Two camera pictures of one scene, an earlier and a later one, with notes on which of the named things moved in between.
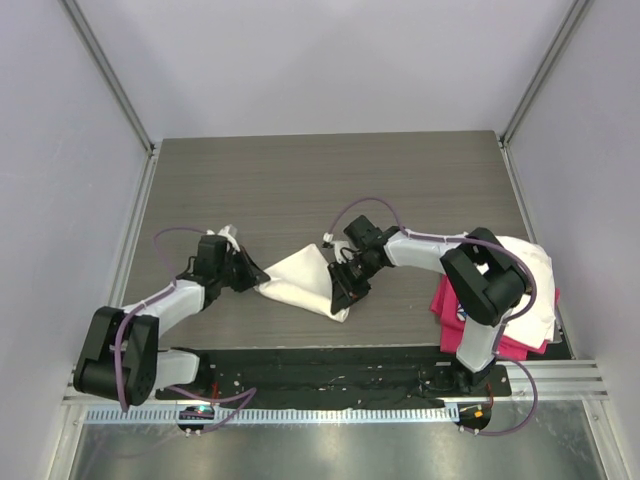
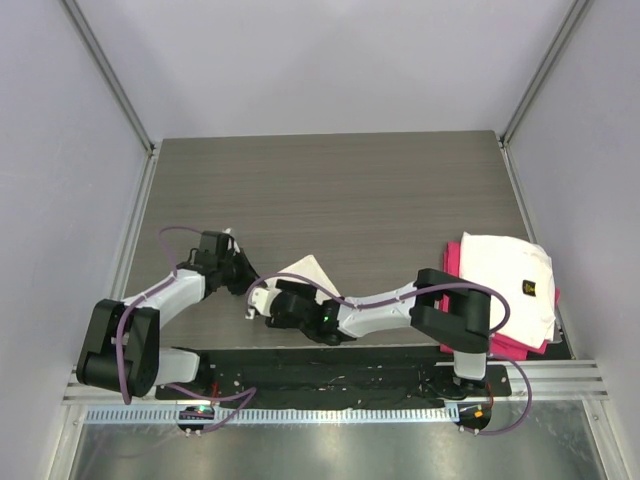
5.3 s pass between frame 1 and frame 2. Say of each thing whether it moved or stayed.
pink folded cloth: stayed
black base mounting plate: stayed
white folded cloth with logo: stayed
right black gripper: moved
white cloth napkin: moved
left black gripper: stayed
